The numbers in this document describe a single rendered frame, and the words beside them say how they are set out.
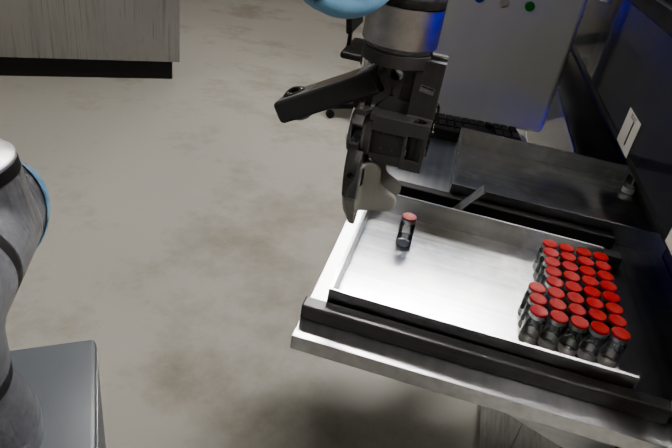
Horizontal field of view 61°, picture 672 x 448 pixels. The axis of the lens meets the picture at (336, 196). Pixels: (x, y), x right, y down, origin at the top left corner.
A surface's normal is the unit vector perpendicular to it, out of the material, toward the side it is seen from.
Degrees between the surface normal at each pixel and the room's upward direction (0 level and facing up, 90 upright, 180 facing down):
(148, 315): 0
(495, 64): 90
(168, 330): 0
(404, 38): 90
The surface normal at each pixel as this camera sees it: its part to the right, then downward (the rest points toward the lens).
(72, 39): 0.34, 0.51
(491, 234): -0.26, 0.45
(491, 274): 0.14, -0.86
